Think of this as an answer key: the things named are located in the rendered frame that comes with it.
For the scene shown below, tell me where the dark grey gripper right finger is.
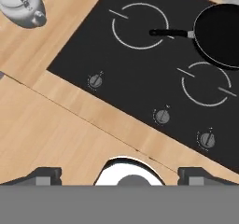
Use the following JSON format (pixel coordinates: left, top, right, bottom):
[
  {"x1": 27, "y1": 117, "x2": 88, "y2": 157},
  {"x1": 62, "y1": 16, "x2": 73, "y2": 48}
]
[{"x1": 177, "y1": 167, "x2": 239, "y2": 187}]

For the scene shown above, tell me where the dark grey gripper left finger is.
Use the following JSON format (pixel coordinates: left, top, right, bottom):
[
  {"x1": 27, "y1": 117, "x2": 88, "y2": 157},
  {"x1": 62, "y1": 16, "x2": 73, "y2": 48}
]
[{"x1": 0, "y1": 167, "x2": 63, "y2": 187}]

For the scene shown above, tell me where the grey metal kettle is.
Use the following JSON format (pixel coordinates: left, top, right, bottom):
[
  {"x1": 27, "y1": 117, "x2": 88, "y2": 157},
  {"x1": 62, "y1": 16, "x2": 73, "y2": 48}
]
[{"x1": 0, "y1": 0, "x2": 48, "y2": 29}]

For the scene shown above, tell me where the grey hob knob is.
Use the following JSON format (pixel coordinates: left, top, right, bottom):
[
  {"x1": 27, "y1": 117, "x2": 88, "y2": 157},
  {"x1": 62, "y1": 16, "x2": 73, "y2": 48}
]
[
  {"x1": 197, "y1": 129, "x2": 217, "y2": 150},
  {"x1": 88, "y1": 72, "x2": 104, "y2": 91},
  {"x1": 153, "y1": 106, "x2": 171, "y2": 126}
]

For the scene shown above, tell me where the white round object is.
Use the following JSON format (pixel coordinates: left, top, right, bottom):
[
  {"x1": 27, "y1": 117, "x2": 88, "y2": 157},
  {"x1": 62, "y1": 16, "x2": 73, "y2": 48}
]
[{"x1": 93, "y1": 155, "x2": 166, "y2": 187}]

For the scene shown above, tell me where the black hob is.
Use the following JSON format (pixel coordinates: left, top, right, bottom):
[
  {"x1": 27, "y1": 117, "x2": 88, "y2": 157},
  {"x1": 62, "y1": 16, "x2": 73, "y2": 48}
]
[{"x1": 46, "y1": 0, "x2": 239, "y2": 174}]

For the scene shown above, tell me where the black frying pan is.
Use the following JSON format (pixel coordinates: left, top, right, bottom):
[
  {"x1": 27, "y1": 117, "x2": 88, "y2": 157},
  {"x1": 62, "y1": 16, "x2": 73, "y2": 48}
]
[{"x1": 148, "y1": 4, "x2": 239, "y2": 70}]

